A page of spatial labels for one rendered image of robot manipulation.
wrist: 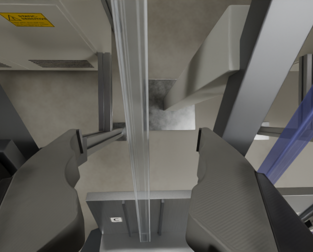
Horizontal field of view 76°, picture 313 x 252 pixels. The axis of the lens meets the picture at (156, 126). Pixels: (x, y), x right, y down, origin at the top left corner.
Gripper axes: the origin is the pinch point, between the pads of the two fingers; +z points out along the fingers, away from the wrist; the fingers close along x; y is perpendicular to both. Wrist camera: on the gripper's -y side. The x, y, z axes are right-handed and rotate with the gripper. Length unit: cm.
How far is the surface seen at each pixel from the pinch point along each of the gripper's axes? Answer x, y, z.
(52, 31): -23, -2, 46
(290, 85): 72, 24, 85
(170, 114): 11, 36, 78
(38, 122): -53, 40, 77
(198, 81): 7.8, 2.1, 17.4
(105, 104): -14, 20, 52
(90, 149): -12.2, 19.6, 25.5
